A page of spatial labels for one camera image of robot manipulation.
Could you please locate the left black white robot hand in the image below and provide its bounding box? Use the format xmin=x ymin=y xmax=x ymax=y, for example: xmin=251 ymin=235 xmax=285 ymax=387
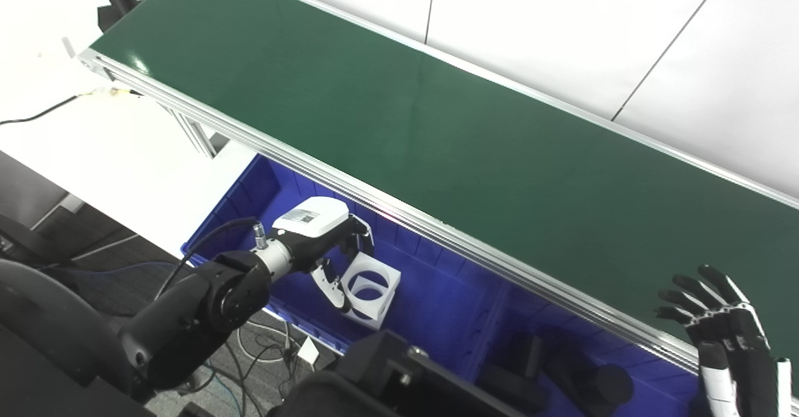
xmin=272 ymin=195 xmax=376 ymax=313

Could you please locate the green conveyor belt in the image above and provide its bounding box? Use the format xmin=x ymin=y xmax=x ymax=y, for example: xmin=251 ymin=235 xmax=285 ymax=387
xmin=91 ymin=0 xmax=799 ymax=368
xmin=77 ymin=0 xmax=799 ymax=406

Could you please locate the black cable with yellow plug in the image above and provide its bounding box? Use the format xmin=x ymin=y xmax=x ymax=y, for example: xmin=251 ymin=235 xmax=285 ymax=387
xmin=0 ymin=88 xmax=142 ymax=126

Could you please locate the blue bin with white parts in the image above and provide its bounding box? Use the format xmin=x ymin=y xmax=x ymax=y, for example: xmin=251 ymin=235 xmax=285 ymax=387
xmin=180 ymin=153 xmax=501 ymax=369

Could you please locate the blue bin with black parts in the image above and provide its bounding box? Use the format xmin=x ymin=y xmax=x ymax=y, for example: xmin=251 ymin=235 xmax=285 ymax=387
xmin=462 ymin=280 xmax=710 ymax=417

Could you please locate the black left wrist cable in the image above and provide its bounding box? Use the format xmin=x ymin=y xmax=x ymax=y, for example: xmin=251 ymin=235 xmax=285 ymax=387
xmin=152 ymin=217 xmax=270 ymax=300

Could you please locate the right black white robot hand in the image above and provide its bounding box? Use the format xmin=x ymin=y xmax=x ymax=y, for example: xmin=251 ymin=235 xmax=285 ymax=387
xmin=654 ymin=265 xmax=794 ymax=417

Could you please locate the white power adapter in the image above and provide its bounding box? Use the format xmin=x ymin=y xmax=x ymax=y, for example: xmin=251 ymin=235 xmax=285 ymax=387
xmin=298 ymin=336 xmax=321 ymax=366

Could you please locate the black robot torso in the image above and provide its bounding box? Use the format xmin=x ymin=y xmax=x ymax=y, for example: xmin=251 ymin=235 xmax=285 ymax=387
xmin=267 ymin=330 xmax=526 ymax=417

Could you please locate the black angled part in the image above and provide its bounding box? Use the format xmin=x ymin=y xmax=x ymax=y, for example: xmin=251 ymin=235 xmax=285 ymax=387
xmin=478 ymin=333 xmax=551 ymax=406

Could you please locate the aluminium conveyor leg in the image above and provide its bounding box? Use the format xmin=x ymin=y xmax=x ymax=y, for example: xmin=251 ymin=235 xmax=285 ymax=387
xmin=164 ymin=107 xmax=217 ymax=159

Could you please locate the white cable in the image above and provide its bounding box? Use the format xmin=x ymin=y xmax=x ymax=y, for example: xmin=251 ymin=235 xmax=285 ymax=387
xmin=237 ymin=319 xmax=295 ymax=366

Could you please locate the white square part with hole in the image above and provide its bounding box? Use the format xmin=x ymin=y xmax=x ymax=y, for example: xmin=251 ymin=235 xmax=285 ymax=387
xmin=340 ymin=252 xmax=402 ymax=331

